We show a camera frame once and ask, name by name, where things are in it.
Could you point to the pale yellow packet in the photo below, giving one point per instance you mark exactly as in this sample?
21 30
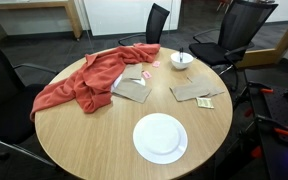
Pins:
204 103

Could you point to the small brown paper napkin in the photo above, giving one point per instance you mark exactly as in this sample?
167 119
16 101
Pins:
133 71

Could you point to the black mesh office chair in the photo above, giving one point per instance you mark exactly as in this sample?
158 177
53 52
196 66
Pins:
240 23
157 23

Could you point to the white bowl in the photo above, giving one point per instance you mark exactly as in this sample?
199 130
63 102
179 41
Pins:
186 63

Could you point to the black perforated mounting board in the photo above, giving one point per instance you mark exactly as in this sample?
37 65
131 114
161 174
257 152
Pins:
280 106

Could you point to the large brown paper napkin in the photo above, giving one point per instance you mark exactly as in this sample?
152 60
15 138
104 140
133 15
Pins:
132 90

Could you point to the wooden door frame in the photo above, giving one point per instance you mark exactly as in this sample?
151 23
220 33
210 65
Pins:
267 55

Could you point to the red chair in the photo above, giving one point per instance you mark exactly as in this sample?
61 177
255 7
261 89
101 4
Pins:
224 4

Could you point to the wooden desk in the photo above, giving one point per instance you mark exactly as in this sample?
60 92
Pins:
72 16

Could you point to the black and gray marker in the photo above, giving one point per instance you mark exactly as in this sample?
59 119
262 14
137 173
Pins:
181 55

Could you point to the orange fleece cloth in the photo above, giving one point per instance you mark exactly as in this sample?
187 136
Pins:
94 80

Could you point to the large white plate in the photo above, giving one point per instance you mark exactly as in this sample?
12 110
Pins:
160 138

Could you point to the pink sweetener packet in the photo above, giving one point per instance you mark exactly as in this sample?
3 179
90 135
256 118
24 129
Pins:
146 74
156 64

